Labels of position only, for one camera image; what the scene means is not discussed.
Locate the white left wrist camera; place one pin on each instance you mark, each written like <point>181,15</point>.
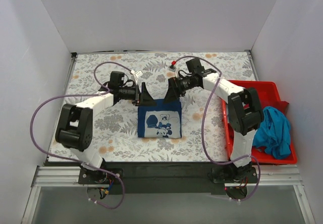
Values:
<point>135,75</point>

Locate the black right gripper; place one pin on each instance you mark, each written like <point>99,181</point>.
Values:
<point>172,87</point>

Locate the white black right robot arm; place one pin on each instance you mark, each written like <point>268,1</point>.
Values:
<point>244,112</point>

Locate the red plastic bin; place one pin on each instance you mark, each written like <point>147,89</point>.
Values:
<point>266,91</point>

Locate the teal blue t shirt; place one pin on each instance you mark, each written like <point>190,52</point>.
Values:
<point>273,134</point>

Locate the floral patterned table mat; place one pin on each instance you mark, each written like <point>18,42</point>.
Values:
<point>115,129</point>

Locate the aluminium frame rail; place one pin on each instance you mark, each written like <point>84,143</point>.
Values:
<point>48,176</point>

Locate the red t shirt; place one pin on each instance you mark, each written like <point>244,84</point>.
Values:
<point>282,106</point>

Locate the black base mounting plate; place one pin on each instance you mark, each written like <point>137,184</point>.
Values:
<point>178,177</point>

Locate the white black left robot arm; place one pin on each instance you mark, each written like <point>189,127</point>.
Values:
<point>75,126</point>

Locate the navy blue t shirt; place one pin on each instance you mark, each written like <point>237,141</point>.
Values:
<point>161,121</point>

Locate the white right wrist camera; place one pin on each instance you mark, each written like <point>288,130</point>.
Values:
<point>173,67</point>

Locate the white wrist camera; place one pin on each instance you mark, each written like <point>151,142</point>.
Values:
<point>135,75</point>
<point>173,67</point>

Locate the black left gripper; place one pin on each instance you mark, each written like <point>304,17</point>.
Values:
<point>138,95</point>

